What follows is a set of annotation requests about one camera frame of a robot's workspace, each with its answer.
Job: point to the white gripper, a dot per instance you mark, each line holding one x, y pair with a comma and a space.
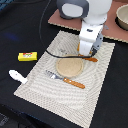
90, 38

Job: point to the yellow box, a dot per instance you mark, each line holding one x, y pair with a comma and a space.
28, 56

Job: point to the white fish-shaped toy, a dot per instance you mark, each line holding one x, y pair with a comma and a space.
17, 76

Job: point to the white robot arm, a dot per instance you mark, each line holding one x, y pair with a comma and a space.
93, 14

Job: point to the pink stove board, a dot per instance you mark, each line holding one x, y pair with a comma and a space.
113, 31

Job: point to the beige bowl on stove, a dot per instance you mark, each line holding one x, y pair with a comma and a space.
122, 16

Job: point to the tan round plate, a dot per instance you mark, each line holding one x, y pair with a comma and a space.
69, 67

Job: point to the beige woven placemat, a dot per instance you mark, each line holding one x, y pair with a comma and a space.
72, 103

